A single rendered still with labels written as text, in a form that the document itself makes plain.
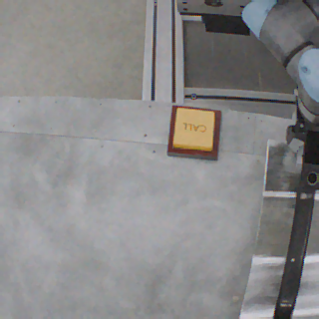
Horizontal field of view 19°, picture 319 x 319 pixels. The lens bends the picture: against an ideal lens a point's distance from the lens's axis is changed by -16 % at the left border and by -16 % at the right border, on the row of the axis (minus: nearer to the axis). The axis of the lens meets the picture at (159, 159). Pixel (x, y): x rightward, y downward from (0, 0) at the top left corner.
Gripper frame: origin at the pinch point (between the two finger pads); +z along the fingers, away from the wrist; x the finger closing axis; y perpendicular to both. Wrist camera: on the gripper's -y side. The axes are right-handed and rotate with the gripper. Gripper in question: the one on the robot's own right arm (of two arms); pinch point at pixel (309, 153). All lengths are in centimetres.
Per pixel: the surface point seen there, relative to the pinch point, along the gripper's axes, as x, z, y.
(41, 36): 71, 91, 55
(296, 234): 0.6, 3.0, -13.6
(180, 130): 22.7, 7.4, 3.3
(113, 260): 31.4, 11.0, -18.5
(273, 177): 6.6, 2.0, -4.3
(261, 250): 6.8, 2.7, -16.5
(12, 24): 83, 91, 60
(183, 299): 18.8, 11.0, -24.7
